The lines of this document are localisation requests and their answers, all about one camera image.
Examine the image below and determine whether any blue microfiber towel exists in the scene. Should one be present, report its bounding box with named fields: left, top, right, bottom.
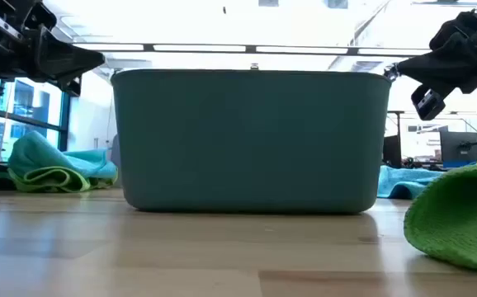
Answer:
left=377, top=164, right=444, bottom=200
left=7, top=130, right=119, bottom=182

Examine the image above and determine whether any long ceiling light fixture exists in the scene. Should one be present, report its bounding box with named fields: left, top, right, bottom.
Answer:
left=73, top=42, right=432, bottom=58

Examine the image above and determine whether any window with dark frame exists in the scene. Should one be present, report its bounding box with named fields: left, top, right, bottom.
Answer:
left=0, top=76, right=73, bottom=164

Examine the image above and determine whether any teal plastic basket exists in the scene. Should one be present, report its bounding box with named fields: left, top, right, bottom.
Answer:
left=111, top=68, right=392, bottom=215

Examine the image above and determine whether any black computer monitor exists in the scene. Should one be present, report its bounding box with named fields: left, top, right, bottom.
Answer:
left=382, top=134, right=403, bottom=168
left=439, top=130, right=477, bottom=163

